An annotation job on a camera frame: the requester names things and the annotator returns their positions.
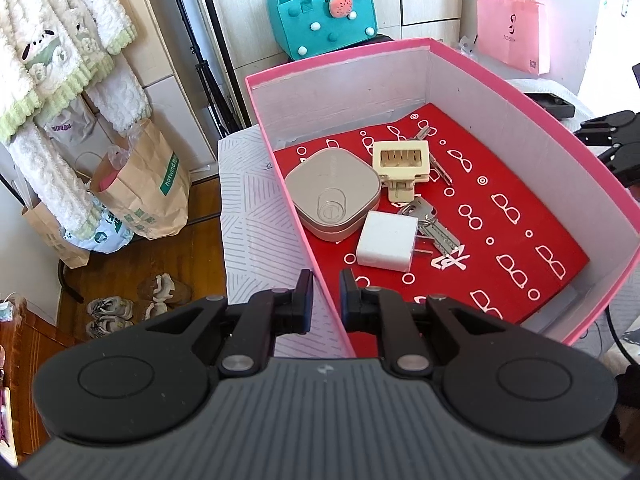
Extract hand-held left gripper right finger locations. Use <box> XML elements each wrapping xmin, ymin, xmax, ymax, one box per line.
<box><xmin>340</xmin><ymin>269</ymin><xmax>508</xmax><ymax>377</ymax></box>

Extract black handheld device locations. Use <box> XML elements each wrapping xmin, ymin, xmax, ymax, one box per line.
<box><xmin>522</xmin><ymin>91</ymin><xmax>576</xmax><ymax>120</ymax></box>

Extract pink cardboard box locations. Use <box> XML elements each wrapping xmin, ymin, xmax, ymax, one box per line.
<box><xmin>245</xmin><ymin>37</ymin><xmax>640</xmax><ymax>358</ymax></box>

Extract pink shopping bag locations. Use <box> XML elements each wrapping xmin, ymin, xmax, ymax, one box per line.
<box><xmin>476</xmin><ymin>0</ymin><xmax>551</xmax><ymax>76</ymax></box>

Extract white fluffy robe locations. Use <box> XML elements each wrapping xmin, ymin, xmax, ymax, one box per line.
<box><xmin>0</xmin><ymin>0</ymin><xmax>151</xmax><ymax>241</ymax></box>

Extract beige plastic clip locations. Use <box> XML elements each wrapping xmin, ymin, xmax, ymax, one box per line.
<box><xmin>372</xmin><ymin>140</ymin><xmax>432</xmax><ymax>204</ymax></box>

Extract black cable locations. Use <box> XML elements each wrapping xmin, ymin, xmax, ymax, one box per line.
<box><xmin>604</xmin><ymin>305</ymin><xmax>640</xmax><ymax>363</ymax></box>

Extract white charger plug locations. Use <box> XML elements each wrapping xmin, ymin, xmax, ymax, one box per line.
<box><xmin>356</xmin><ymin>210</ymin><xmax>433</xmax><ymax>273</ymax></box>

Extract teal felt handbag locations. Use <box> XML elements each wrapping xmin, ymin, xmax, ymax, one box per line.
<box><xmin>266</xmin><ymin>0</ymin><xmax>379</xmax><ymax>61</ymax></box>

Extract grey sneaker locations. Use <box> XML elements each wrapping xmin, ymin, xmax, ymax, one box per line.
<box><xmin>86</xmin><ymin>297</ymin><xmax>135</xmax><ymax>318</ymax></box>
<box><xmin>85</xmin><ymin>316</ymin><xmax>133</xmax><ymax>339</ymax></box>

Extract brown fluffy shoe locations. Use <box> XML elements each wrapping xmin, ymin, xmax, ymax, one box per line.
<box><xmin>137</xmin><ymin>274</ymin><xmax>193</xmax><ymax>306</ymax></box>

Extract bunch of silver keys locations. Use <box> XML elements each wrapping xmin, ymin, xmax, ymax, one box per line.
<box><xmin>397</xmin><ymin>125</ymin><xmax>463</xmax><ymax>261</ymax></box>

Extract black tripod stand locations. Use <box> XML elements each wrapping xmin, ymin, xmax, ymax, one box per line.
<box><xmin>165</xmin><ymin>0</ymin><xmax>251</xmax><ymax>136</ymax></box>

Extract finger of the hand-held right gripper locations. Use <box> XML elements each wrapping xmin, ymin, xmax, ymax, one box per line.
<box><xmin>602</xmin><ymin>142</ymin><xmax>640</xmax><ymax>196</ymax></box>
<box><xmin>575</xmin><ymin>110</ymin><xmax>640</xmax><ymax>147</ymax></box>

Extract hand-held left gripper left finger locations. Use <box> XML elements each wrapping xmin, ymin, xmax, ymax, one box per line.
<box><xmin>147</xmin><ymin>269</ymin><xmax>315</xmax><ymax>378</ymax></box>

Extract wooden cabinet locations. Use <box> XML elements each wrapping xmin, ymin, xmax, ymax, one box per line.
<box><xmin>0</xmin><ymin>305</ymin><xmax>86</xmax><ymax>466</ymax></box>

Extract printed white plastic bag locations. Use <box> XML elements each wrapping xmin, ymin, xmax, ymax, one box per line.
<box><xmin>62</xmin><ymin>205</ymin><xmax>136</xmax><ymax>253</ymax></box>

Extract beige rounded case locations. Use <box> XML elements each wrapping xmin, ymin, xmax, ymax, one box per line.
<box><xmin>284</xmin><ymin>149</ymin><xmax>382</xmax><ymax>241</ymax></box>

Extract red printed box liner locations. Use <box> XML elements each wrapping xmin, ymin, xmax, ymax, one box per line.
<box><xmin>272</xmin><ymin>102</ymin><xmax>591</xmax><ymax>357</ymax></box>

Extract black clothes rack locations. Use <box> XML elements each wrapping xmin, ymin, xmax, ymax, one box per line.
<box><xmin>0</xmin><ymin>170</ymin><xmax>86</xmax><ymax>306</ymax></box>

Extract green print paper bag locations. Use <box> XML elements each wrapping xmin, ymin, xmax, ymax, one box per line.
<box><xmin>89</xmin><ymin>120</ymin><xmax>192</xmax><ymax>240</ymax></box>

